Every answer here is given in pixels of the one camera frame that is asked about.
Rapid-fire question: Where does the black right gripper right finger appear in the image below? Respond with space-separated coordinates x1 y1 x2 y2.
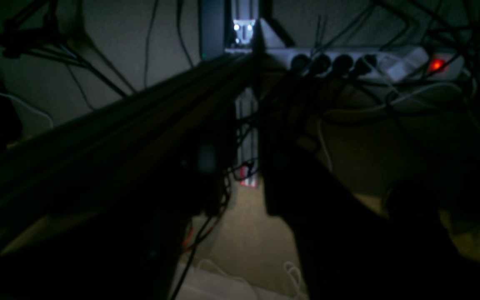
261 71 480 300

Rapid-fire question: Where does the white power strip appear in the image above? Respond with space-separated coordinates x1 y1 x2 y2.
225 45 465 82

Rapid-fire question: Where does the aluminium table leg profile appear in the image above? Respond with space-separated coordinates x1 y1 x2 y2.
230 0 259 188

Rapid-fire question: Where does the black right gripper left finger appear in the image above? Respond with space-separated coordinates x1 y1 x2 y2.
0 54 258 300

